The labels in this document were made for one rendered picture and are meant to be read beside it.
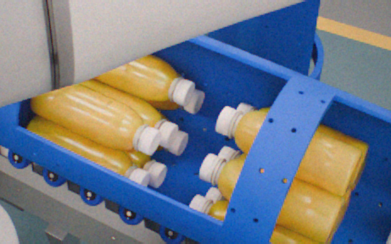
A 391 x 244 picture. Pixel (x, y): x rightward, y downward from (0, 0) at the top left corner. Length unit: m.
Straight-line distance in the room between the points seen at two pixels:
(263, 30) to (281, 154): 0.65
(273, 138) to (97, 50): 0.71
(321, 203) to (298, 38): 0.66
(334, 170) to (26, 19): 0.79
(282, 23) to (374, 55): 1.17
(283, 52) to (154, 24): 1.36
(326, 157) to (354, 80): 1.62
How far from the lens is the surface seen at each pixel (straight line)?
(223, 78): 1.22
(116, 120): 1.08
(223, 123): 1.05
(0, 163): 1.34
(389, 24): 2.81
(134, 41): 0.27
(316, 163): 1.00
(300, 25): 1.58
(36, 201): 1.35
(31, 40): 0.25
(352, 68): 2.64
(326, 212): 1.01
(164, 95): 1.15
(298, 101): 1.00
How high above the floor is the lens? 2.03
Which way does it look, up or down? 56 degrees down
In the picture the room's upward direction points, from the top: 1 degrees counter-clockwise
